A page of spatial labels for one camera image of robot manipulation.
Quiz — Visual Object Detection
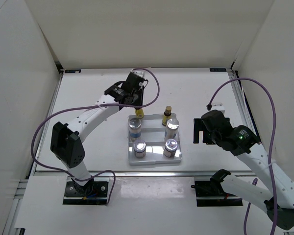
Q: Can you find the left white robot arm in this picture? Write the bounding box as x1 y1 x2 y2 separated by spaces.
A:
50 71 146 196

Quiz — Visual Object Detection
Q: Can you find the tall silver-lid jar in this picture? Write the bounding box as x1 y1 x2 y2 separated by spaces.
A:
164 118 180 141
128 117 142 142

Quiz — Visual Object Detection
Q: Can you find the short white-lid spice jar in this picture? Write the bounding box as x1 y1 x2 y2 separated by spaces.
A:
133 140 147 158
163 139 178 158

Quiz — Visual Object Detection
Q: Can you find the right blue corner label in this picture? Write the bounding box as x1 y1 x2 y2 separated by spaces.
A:
209 68 227 72

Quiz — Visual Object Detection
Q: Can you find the aluminium right rail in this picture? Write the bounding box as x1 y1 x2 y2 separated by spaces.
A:
231 81 259 136

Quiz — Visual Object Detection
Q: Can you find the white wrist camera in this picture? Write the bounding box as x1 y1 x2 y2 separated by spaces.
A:
211 103 225 114
131 70 145 78

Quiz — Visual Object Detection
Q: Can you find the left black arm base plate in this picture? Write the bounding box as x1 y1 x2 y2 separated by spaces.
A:
62 178 109 206

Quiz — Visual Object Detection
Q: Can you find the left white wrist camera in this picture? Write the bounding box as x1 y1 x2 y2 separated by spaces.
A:
131 70 145 78

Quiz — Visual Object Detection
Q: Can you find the left blue corner label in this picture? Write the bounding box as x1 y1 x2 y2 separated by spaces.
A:
64 70 81 73

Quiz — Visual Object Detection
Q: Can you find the small yellow-label bottle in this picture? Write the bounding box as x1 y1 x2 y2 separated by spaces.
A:
135 108 144 119
162 106 172 126

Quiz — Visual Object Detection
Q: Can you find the aluminium rail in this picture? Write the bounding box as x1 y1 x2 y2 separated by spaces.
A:
29 171 256 177
231 81 259 136

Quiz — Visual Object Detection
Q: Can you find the white tiered organizer tray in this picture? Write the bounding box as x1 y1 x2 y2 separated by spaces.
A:
127 114 182 166

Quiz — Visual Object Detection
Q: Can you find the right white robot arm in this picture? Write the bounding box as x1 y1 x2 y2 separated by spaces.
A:
193 110 294 230

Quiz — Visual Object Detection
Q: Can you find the blue corner label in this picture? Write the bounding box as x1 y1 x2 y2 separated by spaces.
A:
209 68 227 72
64 70 81 73

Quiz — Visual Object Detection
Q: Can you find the aluminium front rail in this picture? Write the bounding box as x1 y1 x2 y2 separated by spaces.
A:
29 171 256 177

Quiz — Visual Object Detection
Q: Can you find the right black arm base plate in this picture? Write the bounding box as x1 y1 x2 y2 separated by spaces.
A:
191 181 243 207

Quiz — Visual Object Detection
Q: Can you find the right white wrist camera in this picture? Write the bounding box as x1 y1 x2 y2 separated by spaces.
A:
211 103 225 114

